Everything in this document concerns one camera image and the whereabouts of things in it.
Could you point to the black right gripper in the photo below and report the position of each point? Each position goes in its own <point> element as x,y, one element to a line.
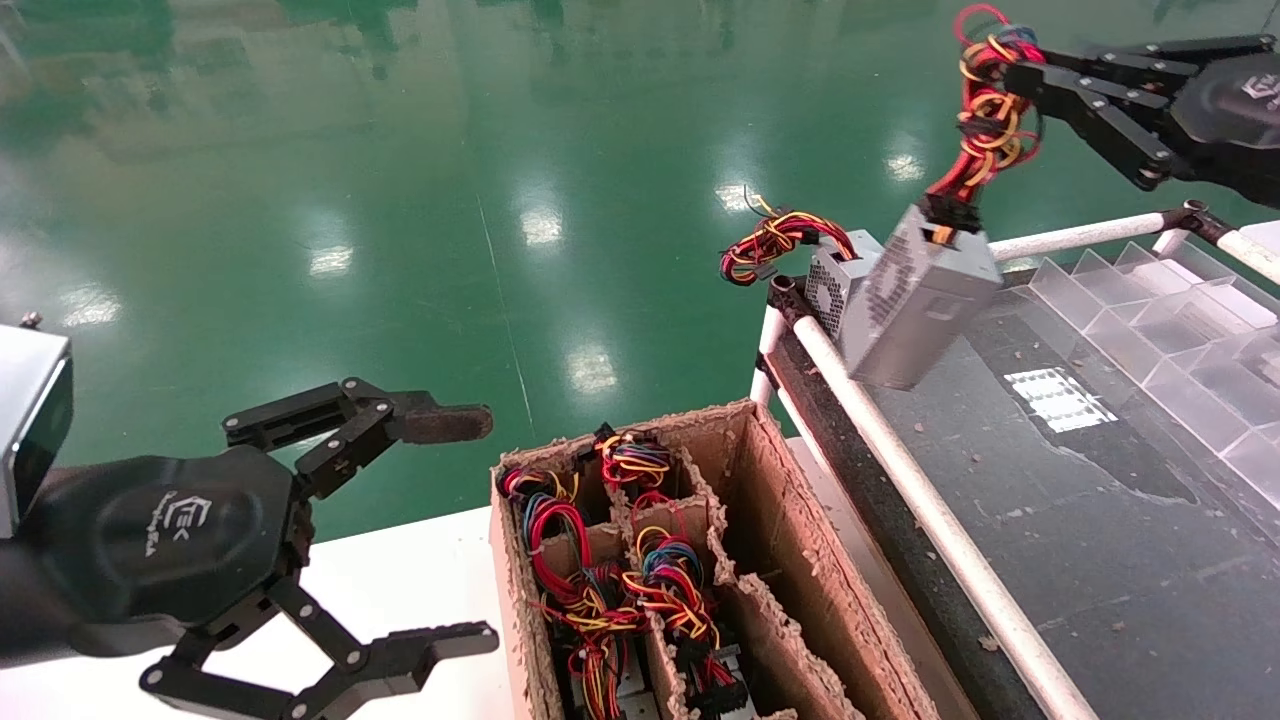
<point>1240,120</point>

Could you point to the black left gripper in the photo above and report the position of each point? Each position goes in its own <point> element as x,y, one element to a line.
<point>170,540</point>

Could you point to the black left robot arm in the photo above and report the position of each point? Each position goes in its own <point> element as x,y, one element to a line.
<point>20,610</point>

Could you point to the black tube corner connector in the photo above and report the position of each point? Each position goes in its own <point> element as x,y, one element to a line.
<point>1195,220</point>
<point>785,298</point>

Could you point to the clear acrylic compartment tray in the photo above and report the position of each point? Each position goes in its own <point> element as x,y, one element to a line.
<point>1180,340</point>

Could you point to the worn cardboard box with dividers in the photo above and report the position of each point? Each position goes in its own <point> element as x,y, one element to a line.
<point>790,560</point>

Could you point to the short white frame tube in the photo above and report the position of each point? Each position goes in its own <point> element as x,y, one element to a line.
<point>1080,238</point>

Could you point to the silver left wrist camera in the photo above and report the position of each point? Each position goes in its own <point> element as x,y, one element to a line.
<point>30,420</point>

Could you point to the white frame leg tube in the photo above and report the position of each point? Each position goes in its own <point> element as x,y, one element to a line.
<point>768,335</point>

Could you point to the long white frame tube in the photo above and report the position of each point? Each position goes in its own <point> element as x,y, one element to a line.
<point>950,540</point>

